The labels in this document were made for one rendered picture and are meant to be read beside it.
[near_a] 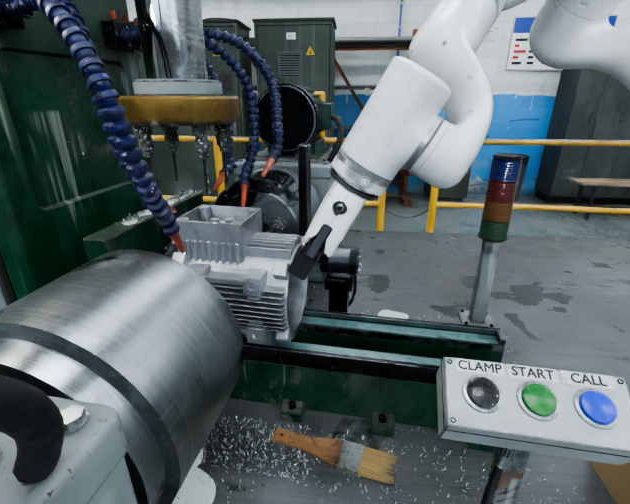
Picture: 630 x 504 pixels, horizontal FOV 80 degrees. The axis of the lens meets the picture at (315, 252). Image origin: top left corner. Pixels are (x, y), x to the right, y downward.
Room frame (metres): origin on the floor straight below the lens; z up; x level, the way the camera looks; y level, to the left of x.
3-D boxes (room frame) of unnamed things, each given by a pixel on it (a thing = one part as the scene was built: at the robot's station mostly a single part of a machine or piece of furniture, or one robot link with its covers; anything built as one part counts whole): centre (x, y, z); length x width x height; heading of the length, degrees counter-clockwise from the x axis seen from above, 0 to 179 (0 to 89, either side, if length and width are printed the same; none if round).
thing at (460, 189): (5.15, -1.83, 0.41); 0.52 x 0.47 x 0.82; 84
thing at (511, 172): (0.82, -0.41, 1.19); 0.06 x 0.06 x 0.04
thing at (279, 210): (0.95, 0.11, 1.04); 0.41 x 0.25 x 0.25; 169
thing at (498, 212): (0.82, -0.41, 1.10); 0.06 x 0.06 x 0.04
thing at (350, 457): (0.43, -0.03, 0.80); 0.21 x 0.05 x 0.01; 71
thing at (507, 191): (0.82, -0.41, 1.14); 0.06 x 0.06 x 0.04
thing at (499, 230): (0.82, -0.41, 1.05); 0.06 x 0.06 x 0.04
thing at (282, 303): (0.62, 0.13, 1.01); 0.20 x 0.19 x 0.19; 78
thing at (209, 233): (0.62, 0.17, 1.11); 0.12 x 0.11 x 0.07; 78
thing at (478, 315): (0.82, -0.41, 1.01); 0.08 x 0.08 x 0.42; 79
